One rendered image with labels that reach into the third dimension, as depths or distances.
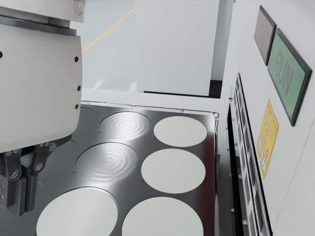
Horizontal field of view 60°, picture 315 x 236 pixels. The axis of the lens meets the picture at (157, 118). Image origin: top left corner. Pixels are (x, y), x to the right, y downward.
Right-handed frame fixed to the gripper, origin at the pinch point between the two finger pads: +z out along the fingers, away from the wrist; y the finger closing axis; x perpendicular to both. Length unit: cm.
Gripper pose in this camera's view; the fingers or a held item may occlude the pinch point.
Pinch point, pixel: (17, 189)
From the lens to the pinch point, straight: 29.8
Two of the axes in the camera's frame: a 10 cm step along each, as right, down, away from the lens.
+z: -1.9, 9.4, 2.7
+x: 8.2, 3.1, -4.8
